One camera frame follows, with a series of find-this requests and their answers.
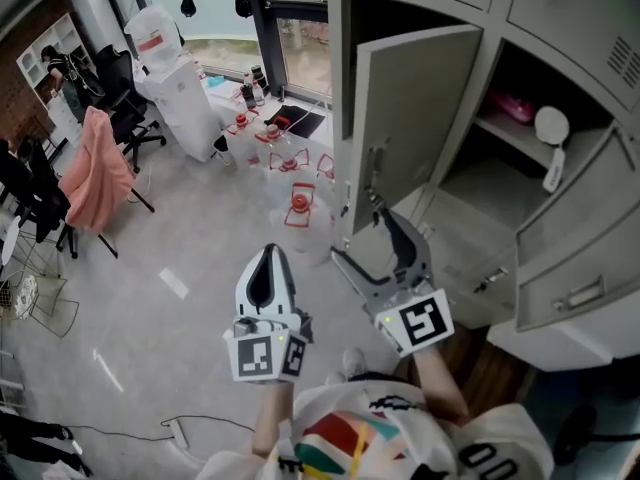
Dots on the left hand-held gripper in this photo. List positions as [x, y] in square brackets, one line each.
[260, 355]

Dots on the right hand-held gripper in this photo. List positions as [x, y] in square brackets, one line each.
[420, 320]

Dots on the grey metal locker cabinet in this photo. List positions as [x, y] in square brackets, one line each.
[470, 248]

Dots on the person's left forearm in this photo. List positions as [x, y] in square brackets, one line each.
[272, 418]

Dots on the person's right forearm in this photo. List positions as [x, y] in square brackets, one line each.
[437, 388]

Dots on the person's right white shoe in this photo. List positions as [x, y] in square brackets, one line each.
[355, 360]

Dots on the person's white shoe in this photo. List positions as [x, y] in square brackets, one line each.
[335, 378]
[355, 360]

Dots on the person's left white shoe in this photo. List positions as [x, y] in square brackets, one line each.
[335, 378]

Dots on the wooden plank platform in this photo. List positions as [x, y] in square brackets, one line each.
[480, 368]

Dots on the small white bin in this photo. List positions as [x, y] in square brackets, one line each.
[221, 149]

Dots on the white power strip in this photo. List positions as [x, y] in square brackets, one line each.
[179, 433]

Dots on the black flat tray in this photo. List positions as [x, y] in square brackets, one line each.
[295, 120]

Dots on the person's white patterned shirt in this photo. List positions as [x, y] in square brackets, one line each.
[380, 443]

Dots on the white paper tag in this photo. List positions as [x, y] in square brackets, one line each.
[554, 170]

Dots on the white water dispenser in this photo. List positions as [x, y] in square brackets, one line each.
[182, 113]

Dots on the pink cloth on chair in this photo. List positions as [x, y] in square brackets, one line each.
[97, 178]

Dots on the pink container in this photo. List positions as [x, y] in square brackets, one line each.
[512, 108]

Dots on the black flask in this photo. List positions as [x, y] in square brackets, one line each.
[258, 78]

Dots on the light blue box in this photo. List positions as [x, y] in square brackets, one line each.
[215, 82]

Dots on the black office chair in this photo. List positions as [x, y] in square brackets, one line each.
[42, 193]
[125, 98]

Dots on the clear dispenser water bottle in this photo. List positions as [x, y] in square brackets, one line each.
[155, 38]

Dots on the white shelf unit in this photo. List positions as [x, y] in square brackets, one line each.
[45, 53]

